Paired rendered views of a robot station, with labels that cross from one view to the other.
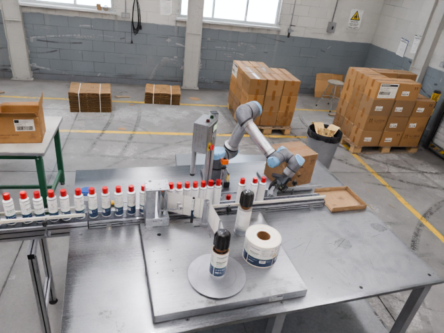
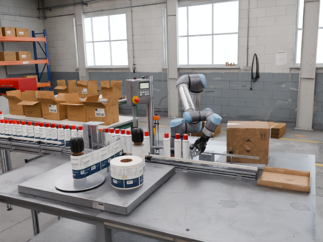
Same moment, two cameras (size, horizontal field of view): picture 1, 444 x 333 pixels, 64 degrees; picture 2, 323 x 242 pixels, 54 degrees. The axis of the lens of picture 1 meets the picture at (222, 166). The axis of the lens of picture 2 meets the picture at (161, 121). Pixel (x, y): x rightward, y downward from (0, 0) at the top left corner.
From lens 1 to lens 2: 1.93 m
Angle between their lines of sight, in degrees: 46
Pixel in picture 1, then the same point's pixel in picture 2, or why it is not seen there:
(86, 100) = not seen: hidden behind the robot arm
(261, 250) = (112, 166)
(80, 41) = (213, 90)
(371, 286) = (200, 233)
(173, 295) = (42, 181)
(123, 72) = (243, 113)
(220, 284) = (72, 184)
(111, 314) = (8, 183)
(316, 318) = not seen: outside the picture
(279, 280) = (114, 196)
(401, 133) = not seen: outside the picture
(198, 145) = (128, 98)
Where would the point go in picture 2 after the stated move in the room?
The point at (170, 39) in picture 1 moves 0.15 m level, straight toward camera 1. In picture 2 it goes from (284, 84) to (282, 85)
